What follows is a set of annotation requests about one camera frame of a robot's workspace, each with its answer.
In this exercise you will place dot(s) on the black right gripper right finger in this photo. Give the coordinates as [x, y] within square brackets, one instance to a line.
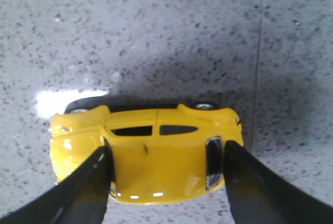
[258, 195]

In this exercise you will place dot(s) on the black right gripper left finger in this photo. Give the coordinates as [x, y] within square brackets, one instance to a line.
[81, 198]

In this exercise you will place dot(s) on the yellow toy beetle car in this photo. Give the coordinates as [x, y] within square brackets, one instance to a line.
[160, 155]

